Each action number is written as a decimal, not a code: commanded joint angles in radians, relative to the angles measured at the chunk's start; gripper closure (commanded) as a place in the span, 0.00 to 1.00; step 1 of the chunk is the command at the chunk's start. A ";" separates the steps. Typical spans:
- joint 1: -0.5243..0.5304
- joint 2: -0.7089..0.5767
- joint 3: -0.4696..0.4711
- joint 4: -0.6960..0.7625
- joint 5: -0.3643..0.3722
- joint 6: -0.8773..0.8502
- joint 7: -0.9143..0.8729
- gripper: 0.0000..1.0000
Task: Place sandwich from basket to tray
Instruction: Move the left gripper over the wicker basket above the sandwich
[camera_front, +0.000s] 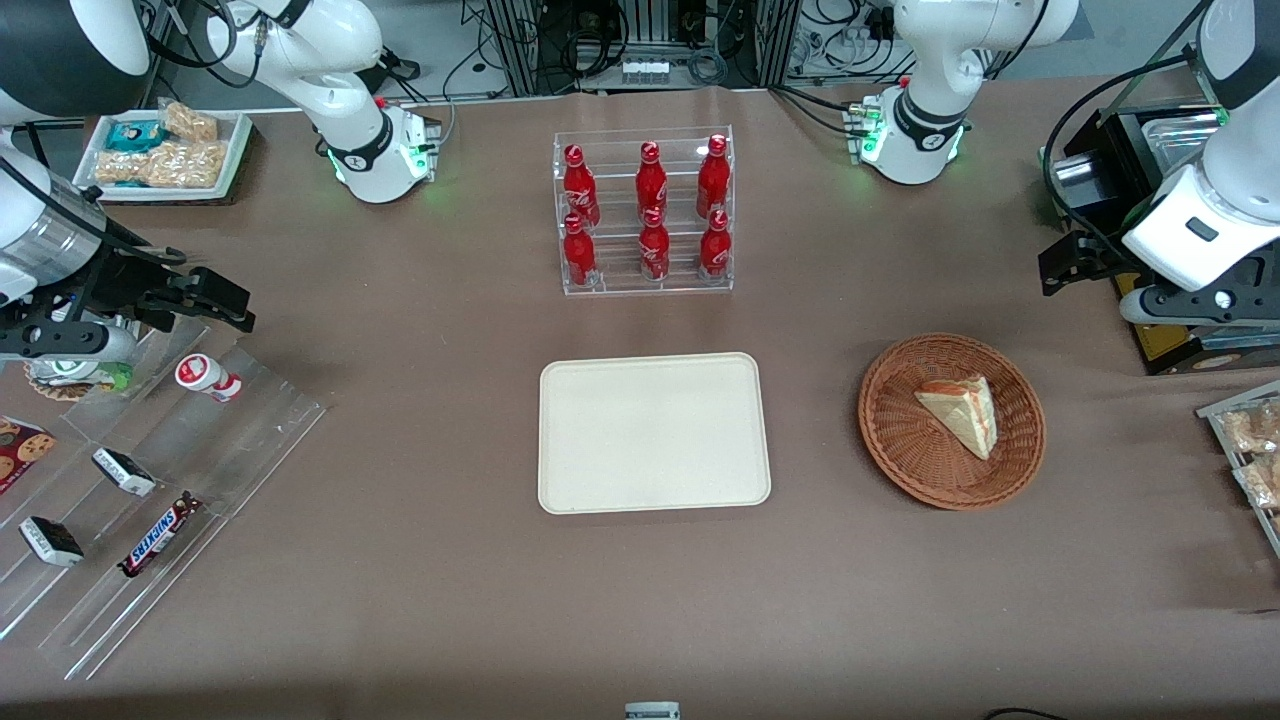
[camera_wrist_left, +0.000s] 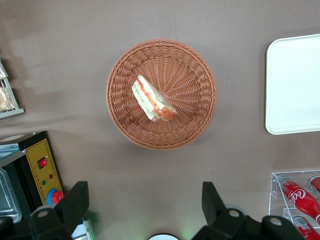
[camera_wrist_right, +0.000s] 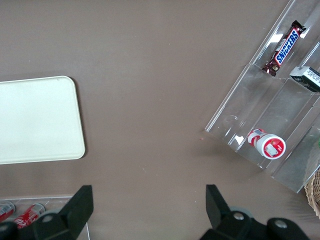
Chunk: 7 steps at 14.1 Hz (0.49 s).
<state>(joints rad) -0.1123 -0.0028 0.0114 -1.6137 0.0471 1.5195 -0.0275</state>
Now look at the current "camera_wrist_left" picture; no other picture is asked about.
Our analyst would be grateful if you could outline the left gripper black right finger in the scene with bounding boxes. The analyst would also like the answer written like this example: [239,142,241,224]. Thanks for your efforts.
[192,181,266,240]

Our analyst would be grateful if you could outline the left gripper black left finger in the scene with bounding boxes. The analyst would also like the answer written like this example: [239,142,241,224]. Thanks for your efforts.
[28,181,90,240]

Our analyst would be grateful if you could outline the triangular sandwich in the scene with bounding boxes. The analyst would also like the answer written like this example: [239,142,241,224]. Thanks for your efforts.
[131,74,179,123]

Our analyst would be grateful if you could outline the round brown wicker basket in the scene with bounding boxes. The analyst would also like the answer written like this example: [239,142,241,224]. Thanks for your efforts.
[106,38,218,151]

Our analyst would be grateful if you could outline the cream rectangular plastic tray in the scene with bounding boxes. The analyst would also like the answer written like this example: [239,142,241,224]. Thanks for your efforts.
[265,33,320,136]

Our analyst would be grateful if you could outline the red emergency stop button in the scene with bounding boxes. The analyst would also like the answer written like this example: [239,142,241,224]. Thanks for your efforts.
[46,188,65,205]

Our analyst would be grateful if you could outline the clear acrylic bottle rack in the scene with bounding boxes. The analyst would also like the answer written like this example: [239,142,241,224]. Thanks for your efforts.
[268,169,320,240]

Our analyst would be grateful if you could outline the black food warmer appliance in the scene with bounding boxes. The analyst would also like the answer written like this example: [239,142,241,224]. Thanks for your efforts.
[0,131,65,224]

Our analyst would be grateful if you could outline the silver metal food pan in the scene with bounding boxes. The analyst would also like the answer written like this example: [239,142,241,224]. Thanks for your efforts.
[0,167,23,224]

